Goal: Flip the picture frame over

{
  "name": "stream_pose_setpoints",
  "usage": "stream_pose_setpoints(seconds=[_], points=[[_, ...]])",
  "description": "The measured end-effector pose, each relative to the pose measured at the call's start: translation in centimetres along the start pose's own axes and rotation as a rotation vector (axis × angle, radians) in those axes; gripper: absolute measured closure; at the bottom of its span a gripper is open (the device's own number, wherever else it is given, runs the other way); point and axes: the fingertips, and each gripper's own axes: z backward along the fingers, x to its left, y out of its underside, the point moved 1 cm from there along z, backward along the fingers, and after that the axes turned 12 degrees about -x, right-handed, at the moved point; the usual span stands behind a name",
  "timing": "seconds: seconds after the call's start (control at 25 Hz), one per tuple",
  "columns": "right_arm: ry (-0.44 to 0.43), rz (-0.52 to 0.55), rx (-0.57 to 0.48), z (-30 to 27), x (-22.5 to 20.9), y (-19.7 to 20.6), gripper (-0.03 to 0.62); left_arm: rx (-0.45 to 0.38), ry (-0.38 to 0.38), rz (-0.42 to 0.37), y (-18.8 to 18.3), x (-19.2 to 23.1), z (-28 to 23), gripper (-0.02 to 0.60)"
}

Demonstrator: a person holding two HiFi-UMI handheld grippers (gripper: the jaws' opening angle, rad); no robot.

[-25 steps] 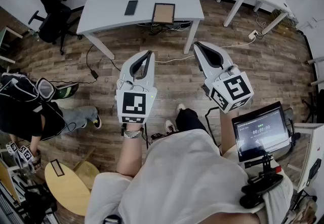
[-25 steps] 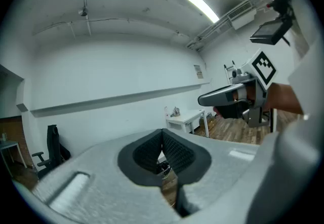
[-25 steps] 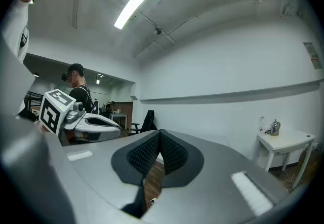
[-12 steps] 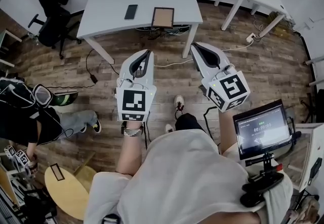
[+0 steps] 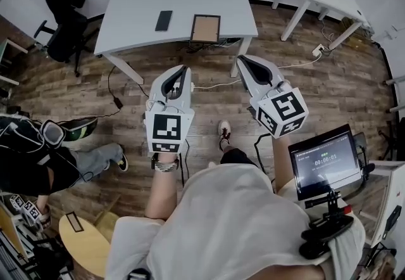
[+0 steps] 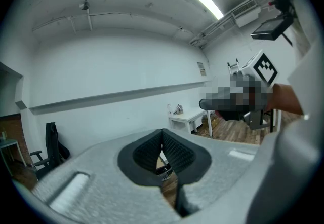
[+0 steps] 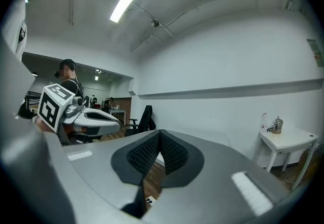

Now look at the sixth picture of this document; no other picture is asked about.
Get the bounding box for white side table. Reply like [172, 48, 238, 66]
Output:
[168, 107, 212, 135]

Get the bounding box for person's right forearm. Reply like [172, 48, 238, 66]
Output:
[268, 83, 304, 115]

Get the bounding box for paper wall notice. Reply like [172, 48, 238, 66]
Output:
[196, 61, 208, 78]

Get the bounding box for long ceiling light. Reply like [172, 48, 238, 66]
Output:
[188, 0, 225, 21]

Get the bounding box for person's white shirt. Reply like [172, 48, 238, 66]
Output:
[247, 38, 324, 224]

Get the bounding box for white ceiling pipes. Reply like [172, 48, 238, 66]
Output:
[189, 0, 276, 49]

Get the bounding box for small pale table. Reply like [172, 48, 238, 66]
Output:
[0, 138, 20, 169]

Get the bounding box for black office chair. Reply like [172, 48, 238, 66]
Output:
[29, 122, 71, 177]

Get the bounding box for cardboard box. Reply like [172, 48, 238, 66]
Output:
[201, 113, 220, 129]

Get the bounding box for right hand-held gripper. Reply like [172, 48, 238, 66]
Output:
[198, 50, 279, 130]

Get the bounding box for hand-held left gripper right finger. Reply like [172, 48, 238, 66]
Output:
[161, 128, 262, 224]

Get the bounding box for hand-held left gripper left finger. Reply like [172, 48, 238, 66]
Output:
[32, 128, 182, 224]

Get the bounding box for white air conditioner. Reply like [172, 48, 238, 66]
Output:
[231, 0, 262, 28]

